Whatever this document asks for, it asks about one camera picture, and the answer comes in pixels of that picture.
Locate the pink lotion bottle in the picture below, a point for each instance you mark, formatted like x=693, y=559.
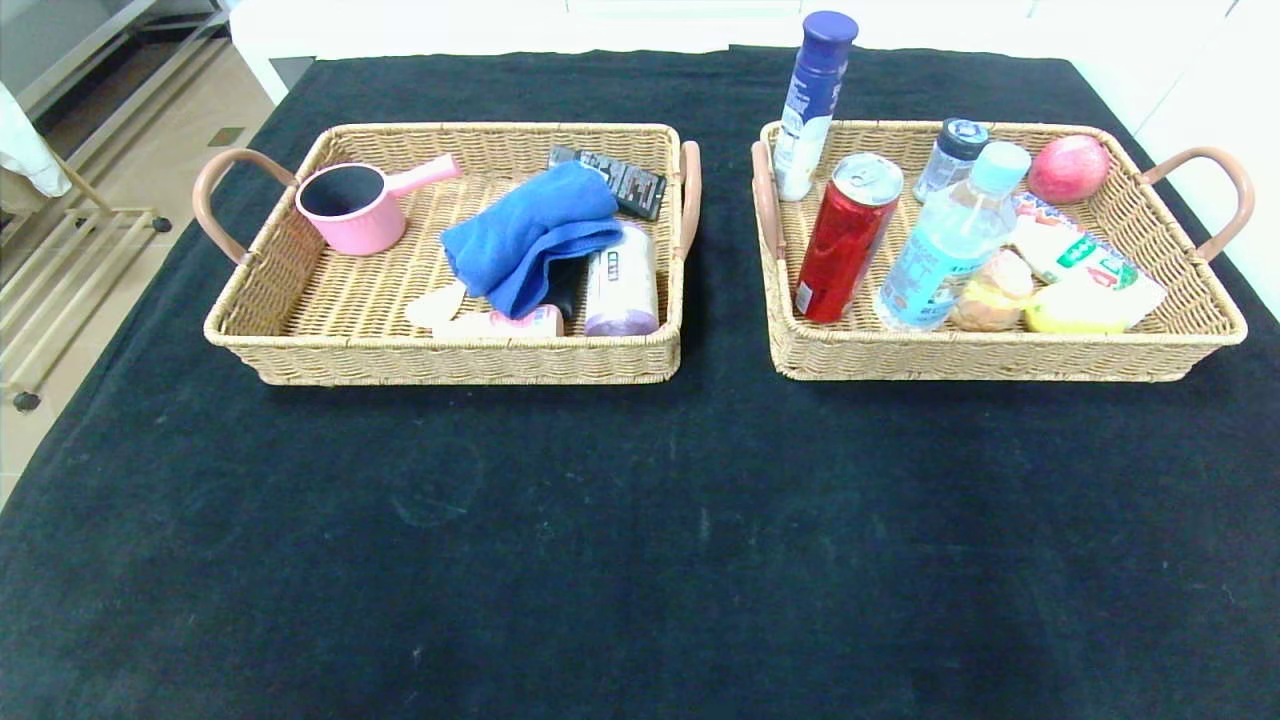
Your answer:
x=505, y=325

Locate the blue towel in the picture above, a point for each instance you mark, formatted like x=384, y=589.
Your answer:
x=532, y=237

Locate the red soda can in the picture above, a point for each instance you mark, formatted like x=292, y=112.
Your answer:
x=845, y=252

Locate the water bottle blue cap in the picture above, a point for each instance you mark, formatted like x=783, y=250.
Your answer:
x=930, y=272

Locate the yellow lemon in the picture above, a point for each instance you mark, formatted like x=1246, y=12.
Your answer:
x=1080, y=310

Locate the wicker basket holding food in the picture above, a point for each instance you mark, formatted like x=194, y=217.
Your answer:
x=880, y=345

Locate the wicker basket holding household items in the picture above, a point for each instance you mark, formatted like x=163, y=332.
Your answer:
x=350, y=300

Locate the purple bin bag roll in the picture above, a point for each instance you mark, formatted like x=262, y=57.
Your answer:
x=620, y=292

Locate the black glasses case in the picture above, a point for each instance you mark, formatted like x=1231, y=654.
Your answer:
x=568, y=292

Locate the black barcode packet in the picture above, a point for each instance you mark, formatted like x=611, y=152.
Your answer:
x=640, y=192

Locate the black table cloth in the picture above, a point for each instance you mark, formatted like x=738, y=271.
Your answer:
x=650, y=550

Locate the tall white bottle purple cap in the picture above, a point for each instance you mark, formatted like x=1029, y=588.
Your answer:
x=806, y=132

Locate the pink saucepan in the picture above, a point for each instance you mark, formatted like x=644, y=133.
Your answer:
x=352, y=237

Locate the bread bun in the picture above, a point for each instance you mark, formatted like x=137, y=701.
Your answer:
x=995, y=295

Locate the small clear bottle dark cap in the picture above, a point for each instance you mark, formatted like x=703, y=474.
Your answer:
x=950, y=167

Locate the colourful snack packet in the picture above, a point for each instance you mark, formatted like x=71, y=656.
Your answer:
x=1035, y=207

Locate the white AD milk bottle pack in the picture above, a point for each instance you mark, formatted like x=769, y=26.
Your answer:
x=1070, y=255

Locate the red apple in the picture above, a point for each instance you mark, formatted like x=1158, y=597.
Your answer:
x=1068, y=170

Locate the wooden rolling rack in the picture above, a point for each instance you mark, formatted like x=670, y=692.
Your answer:
x=60, y=270

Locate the beige shelf unit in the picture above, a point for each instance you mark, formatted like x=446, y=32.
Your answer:
x=100, y=60

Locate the white hanging cloth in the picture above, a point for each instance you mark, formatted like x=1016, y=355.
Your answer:
x=25, y=150

